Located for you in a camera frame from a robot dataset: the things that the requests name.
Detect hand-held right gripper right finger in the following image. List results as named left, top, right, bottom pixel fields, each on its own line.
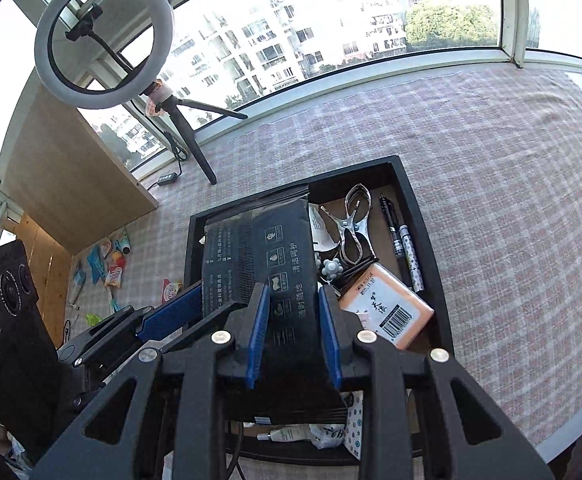
left=318, top=285, right=554, bottom=480

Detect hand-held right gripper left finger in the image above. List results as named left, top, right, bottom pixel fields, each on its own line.
left=31, top=282, right=271, bottom=480

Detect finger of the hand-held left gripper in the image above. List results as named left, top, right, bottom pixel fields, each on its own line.
left=58, top=282, right=204, bottom=368

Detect black wipes packet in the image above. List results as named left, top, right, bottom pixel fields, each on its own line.
left=202, top=185, right=348, bottom=426

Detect silver metal clip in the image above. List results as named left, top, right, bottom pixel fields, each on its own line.
left=319, top=184, right=378, bottom=267

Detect black tray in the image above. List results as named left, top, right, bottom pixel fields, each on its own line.
left=183, top=156, right=454, bottom=466

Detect orange white barcode box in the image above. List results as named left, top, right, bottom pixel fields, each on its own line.
left=338, top=262, right=436, bottom=351

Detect grey flower-shaped trinket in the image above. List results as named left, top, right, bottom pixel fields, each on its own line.
left=319, top=257, right=344, bottom=283

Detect pine plank panel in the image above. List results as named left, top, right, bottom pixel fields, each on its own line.
left=1, top=212, right=74, bottom=336

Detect blue packet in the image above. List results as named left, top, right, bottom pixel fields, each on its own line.
left=87, top=245, right=105, bottom=286

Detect small white tube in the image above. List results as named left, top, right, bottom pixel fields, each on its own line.
left=256, top=425, right=312, bottom=444

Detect white dotted pen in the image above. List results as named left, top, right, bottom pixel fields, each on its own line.
left=398, top=225, right=425, bottom=293

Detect black pen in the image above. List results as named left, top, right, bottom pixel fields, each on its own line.
left=378, top=192, right=406, bottom=261

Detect light wooden board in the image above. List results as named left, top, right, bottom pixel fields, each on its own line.
left=2, top=75, right=159, bottom=256

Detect pink label tag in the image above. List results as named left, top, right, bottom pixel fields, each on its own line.
left=144, top=80, right=173, bottom=117

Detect black ring light cable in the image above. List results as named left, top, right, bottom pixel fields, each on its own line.
left=163, top=130, right=188, bottom=181

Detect white ring light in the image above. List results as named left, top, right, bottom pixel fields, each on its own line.
left=34, top=0, right=176, bottom=110

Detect white window frame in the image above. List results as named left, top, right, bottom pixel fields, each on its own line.
left=0, top=0, right=582, bottom=221

